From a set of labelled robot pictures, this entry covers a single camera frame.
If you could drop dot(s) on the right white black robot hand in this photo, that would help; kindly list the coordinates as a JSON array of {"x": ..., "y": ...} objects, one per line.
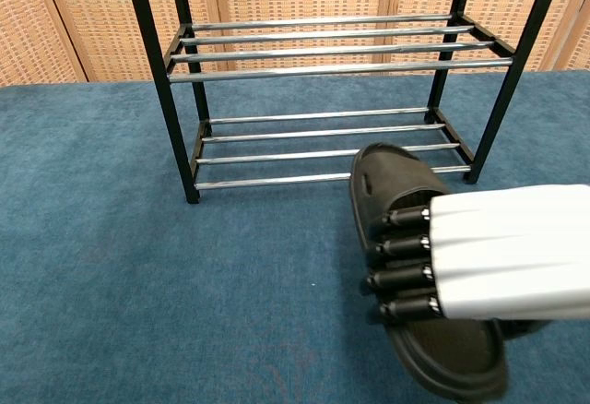
[{"x": 507, "y": 252}]

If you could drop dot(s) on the black metal shoe rack frame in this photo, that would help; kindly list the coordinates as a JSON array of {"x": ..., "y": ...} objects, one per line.
[{"x": 173, "y": 113}]

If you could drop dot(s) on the black rubber slide sandal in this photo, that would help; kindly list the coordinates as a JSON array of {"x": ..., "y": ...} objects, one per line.
[{"x": 401, "y": 171}]

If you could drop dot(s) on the silver metal rack rod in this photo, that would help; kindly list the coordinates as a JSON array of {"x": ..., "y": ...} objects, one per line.
[
  {"x": 276, "y": 156},
  {"x": 322, "y": 35},
  {"x": 322, "y": 70},
  {"x": 322, "y": 51},
  {"x": 322, "y": 115},
  {"x": 276, "y": 180},
  {"x": 322, "y": 133},
  {"x": 322, "y": 22}
]

